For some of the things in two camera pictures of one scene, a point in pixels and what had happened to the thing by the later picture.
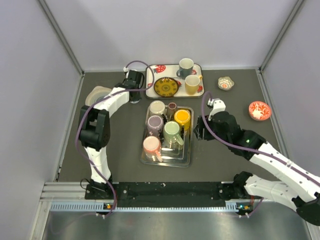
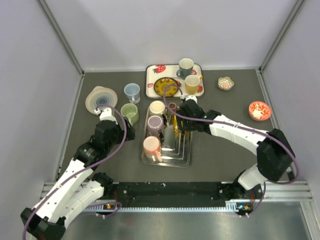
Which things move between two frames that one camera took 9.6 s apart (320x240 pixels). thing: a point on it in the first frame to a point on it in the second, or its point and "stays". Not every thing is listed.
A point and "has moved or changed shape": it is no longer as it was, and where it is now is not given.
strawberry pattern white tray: [169, 70] stays
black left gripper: [137, 98] to [130, 132]
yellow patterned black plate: [166, 87] stays
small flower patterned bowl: [225, 83] stays
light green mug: [171, 130] to [130, 111]
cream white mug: [156, 108] stays
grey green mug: [186, 65] stays
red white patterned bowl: [259, 111] stays
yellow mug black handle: [183, 116] has moved or changed shape
